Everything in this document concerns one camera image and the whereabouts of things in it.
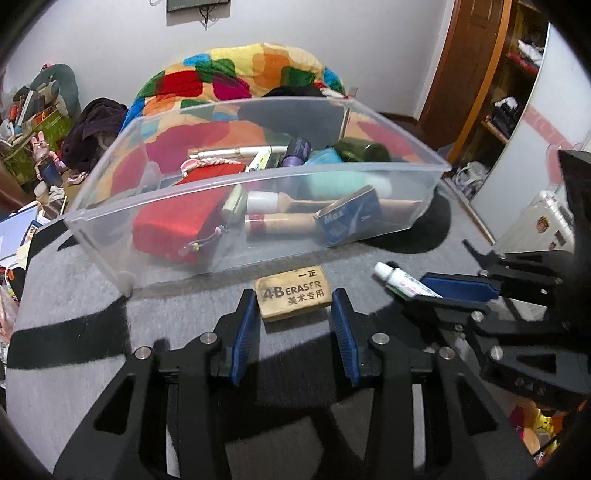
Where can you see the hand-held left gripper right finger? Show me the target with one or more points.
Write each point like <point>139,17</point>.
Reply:
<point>344,337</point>

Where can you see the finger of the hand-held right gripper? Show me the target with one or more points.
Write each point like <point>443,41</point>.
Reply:
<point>438,314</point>
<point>461,286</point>

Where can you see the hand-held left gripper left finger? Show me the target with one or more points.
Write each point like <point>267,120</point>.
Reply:
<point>242,337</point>

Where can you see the small white tube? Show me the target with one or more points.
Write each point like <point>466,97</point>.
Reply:
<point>392,274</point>

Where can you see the tan eraser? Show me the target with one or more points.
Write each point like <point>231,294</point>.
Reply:
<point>291,295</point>

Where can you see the wooden tube with red band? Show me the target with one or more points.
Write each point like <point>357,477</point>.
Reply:
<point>277,226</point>

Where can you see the red box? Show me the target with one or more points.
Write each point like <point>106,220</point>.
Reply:
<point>184,217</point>

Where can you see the wooden tube with white cap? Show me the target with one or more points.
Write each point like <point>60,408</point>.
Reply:
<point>263,201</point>

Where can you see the clear plastic bin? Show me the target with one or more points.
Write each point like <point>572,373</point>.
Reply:
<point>115,258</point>

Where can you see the teal roll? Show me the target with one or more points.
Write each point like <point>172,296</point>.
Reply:
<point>332,182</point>

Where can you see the silver case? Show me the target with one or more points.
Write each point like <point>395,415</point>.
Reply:
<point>531,217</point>

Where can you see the white shoe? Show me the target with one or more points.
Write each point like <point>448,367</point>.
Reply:
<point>471,175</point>

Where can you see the blue staple box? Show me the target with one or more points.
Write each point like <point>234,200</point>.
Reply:
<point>346,217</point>

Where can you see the dark green bottle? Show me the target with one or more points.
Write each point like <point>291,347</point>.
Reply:
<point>360,150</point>

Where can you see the white pen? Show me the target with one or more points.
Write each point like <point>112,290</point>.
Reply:
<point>221,151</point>

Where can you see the purple bottle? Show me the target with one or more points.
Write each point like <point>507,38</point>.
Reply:
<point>295,152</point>

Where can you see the wooden door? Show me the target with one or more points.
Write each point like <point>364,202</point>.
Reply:
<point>466,69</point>

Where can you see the wooden shelf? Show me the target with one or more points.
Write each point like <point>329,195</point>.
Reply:
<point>508,46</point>

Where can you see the blue notebook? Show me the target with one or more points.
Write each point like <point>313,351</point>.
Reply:
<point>14,235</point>

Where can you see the dark clothes pile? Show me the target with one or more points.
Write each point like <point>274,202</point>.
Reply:
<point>92,124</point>

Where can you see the pink rabbit doll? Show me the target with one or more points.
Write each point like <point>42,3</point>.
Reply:
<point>46,161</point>

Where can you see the colourful patchwork blanket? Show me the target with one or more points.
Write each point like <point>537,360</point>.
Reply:
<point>231,60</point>

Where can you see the green basket with clutter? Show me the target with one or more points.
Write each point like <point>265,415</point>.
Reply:
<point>18,161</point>

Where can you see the small wall monitor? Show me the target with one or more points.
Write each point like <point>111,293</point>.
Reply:
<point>194,4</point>

